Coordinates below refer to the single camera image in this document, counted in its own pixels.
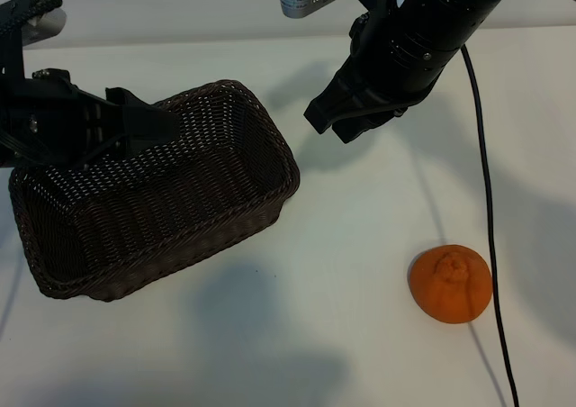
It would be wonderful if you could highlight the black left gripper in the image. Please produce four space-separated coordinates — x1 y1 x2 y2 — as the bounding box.
0 68 181 170

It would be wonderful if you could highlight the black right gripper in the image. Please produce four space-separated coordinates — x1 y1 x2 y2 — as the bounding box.
303 0 486 145

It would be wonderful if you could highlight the dark brown wicker basket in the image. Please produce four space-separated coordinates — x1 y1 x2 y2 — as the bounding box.
7 78 302 303

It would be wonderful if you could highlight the orange fruit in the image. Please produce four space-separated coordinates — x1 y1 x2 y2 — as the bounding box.
408 243 493 324

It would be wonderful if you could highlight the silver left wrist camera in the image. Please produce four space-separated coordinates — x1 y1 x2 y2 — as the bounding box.
26 5 68 47

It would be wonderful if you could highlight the black left camera bracket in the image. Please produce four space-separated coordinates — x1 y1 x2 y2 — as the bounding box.
0 5 32 84

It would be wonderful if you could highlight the black braided cable sleeve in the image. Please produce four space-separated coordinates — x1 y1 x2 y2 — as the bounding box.
0 0 64 37

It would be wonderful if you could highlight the thin black cable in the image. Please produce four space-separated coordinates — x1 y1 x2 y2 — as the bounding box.
458 44 521 407

